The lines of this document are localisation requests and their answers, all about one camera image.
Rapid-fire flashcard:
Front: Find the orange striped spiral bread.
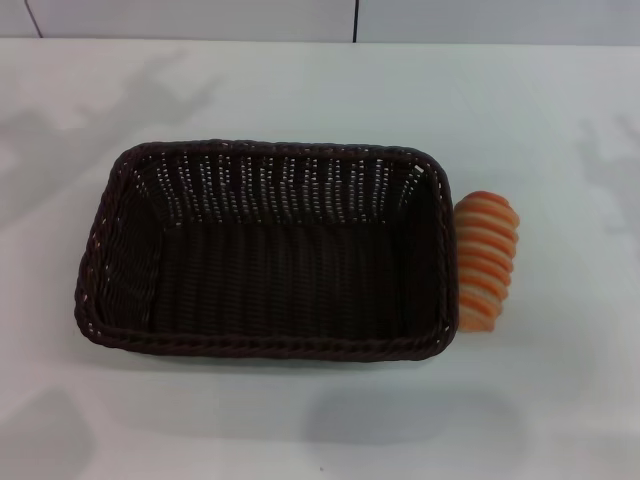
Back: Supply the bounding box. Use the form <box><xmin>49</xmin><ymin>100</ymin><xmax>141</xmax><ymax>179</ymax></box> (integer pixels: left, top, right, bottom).
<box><xmin>452</xmin><ymin>189</ymin><xmax>521</xmax><ymax>333</ymax></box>

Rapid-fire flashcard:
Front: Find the dark brown wicker basket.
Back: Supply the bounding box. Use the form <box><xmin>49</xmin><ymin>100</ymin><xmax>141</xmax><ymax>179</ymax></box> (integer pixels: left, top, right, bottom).
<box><xmin>72</xmin><ymin>138</ymin><xmax>460</xmax><ymax>364</ymax></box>

